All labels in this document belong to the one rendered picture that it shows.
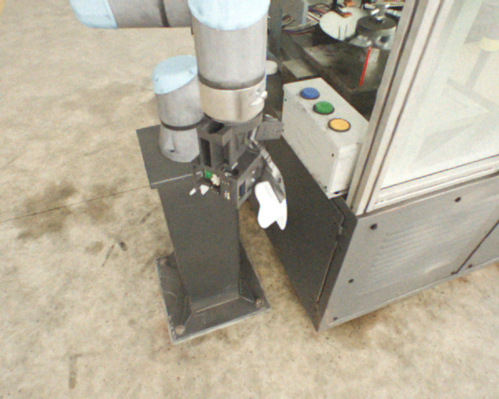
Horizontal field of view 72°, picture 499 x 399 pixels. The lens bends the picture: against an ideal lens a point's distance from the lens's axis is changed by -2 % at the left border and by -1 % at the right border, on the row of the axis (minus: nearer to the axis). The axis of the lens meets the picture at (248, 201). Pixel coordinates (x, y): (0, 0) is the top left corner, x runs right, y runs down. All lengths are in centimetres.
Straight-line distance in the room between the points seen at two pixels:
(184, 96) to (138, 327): 98
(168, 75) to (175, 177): 24
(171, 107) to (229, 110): 47
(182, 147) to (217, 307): 78
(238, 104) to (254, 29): 8
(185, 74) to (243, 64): 46
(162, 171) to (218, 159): 48
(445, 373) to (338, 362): 38
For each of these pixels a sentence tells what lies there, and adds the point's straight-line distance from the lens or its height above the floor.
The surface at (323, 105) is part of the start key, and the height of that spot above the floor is 91.
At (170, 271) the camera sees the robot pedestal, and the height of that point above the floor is 1.
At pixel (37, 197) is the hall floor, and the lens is 217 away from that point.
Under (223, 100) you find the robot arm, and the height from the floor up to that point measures 114.
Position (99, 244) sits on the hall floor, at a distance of 180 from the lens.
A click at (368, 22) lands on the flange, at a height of 96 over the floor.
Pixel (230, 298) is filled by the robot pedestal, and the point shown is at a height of 2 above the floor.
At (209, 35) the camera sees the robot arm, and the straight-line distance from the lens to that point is 36.
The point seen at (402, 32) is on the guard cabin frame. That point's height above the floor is 113.
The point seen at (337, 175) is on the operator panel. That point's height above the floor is 82.
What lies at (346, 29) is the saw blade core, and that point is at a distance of 115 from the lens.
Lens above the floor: 133
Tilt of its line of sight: 47 degrees down
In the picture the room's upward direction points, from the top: straight up
